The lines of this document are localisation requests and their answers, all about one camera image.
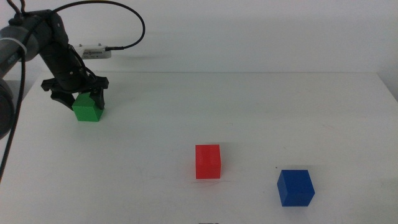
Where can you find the blue cube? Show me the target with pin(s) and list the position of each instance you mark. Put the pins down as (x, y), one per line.
(295, 188)

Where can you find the green cube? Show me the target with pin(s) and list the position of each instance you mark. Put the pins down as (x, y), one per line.
(88, 113)

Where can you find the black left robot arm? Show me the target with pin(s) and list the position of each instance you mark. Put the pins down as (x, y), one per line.
(59, 62)

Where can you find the red cube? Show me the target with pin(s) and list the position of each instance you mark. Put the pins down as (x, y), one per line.
(207, 161)

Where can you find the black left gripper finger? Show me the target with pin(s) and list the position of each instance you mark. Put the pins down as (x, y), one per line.
(63, 99)
(98, 98)

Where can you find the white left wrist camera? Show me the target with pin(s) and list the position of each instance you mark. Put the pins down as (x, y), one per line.
(93, 53)

